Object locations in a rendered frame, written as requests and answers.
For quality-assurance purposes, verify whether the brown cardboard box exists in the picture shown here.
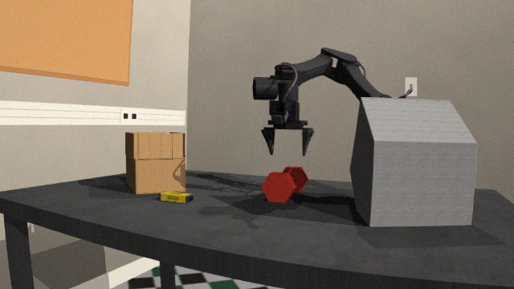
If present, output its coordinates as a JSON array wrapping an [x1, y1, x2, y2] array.
[[125, 132, 186, 194]]

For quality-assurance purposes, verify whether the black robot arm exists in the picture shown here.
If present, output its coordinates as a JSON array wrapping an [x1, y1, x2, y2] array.
[[252, 47, 392, 124]]

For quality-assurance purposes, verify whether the yellow pocket level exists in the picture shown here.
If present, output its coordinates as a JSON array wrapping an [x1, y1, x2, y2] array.
[[159, 191, 194, 204]]

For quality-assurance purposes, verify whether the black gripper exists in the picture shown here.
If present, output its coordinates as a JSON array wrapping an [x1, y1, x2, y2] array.
[[261, 120, 314, 157]]

